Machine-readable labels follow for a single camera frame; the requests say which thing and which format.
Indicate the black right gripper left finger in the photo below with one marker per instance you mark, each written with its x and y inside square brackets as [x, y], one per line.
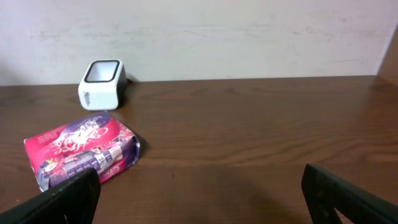
[72, 201]

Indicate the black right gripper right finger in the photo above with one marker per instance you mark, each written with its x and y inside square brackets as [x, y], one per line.
[327, 195]

